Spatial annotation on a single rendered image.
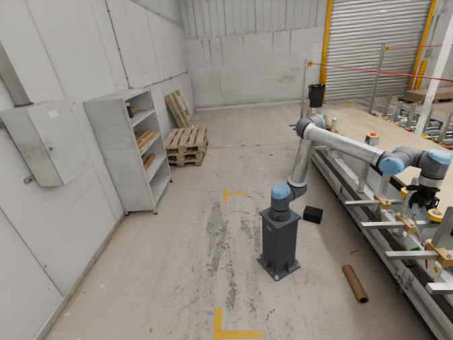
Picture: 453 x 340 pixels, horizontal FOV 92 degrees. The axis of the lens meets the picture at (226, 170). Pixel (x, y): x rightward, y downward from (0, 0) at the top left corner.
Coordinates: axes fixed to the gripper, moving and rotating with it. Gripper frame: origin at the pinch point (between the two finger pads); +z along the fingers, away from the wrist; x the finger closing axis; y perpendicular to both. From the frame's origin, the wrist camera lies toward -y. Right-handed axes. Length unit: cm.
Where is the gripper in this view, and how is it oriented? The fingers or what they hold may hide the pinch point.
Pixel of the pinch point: (413, 212)
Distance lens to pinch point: 159.2
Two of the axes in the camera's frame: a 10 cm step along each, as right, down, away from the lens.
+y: -0.5, 4.6, -8.9
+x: 9.9, -0.5, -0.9
